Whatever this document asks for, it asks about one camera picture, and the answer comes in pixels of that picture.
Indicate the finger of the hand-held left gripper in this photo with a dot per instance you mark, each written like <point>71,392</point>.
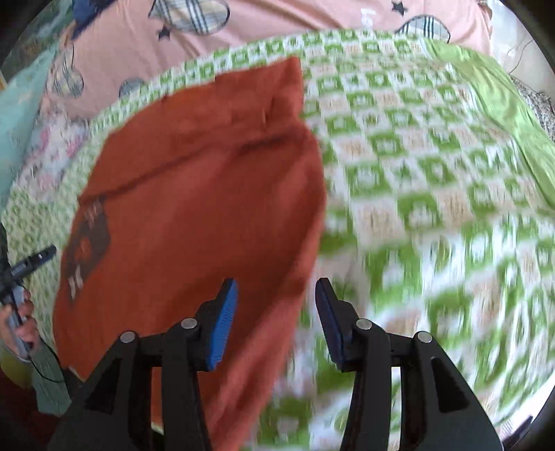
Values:
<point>37,256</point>

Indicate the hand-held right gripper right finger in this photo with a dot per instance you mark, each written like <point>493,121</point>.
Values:
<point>326,316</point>

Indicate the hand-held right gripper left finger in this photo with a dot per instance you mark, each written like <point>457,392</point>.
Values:
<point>223,323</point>

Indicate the rust orange small garment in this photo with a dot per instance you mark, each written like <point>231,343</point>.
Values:
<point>195,208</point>

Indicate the person's left forearm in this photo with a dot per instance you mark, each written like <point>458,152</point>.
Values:
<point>45,381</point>

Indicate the person's left hand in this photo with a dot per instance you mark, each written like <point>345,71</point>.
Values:
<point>24,323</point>

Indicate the teal pillow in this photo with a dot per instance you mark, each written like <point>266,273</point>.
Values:
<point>15,112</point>

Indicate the green checked blanket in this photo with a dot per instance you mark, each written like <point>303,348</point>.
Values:
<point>412,182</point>

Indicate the pink printed bedsheet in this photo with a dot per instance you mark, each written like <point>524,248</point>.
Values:
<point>269,30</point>

